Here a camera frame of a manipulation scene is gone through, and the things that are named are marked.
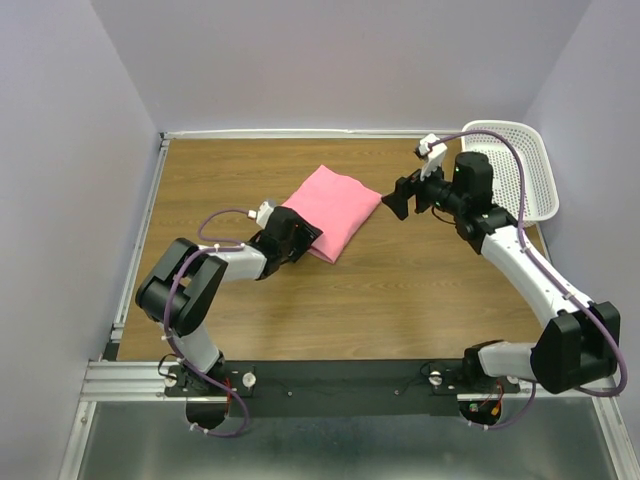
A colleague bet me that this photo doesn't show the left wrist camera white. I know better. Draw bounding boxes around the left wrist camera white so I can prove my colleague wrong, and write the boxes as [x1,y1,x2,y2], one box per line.
[247,199,277,228]

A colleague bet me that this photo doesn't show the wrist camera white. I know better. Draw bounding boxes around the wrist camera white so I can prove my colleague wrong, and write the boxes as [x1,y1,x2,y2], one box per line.
[247,199,277,228]
[414,133,447,180]

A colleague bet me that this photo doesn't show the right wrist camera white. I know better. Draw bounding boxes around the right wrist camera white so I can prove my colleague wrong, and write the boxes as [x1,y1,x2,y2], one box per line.
[414,133,447,180]

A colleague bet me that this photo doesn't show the pink t shirt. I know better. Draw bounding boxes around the pink t shirt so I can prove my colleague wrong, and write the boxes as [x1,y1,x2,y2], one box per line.
[283,165,381,264]

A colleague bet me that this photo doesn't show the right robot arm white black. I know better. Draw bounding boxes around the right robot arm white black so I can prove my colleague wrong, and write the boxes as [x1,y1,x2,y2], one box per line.
[382,152,620,394]

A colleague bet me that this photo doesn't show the white perforated plastic basket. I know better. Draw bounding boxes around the white perforated plastic basket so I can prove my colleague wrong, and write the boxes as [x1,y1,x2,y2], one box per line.
[461,120,559,227]

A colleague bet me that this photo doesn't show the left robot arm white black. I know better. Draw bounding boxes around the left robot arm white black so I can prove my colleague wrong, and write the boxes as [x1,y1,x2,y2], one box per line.
[135,201,323,395]

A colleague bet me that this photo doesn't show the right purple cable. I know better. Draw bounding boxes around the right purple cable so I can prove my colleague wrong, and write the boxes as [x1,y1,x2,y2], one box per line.
[424,130,629,431]

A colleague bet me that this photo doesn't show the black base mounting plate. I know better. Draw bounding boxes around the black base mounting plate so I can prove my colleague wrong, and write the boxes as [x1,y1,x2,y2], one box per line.
[158,359,520,431]

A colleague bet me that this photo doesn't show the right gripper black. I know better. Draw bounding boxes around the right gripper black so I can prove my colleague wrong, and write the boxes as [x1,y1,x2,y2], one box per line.
[381,155,466,220]

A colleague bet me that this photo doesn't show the aluminium front rail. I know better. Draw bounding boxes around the aluminium front rail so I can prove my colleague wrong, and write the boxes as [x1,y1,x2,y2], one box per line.
[79,355,621,402]

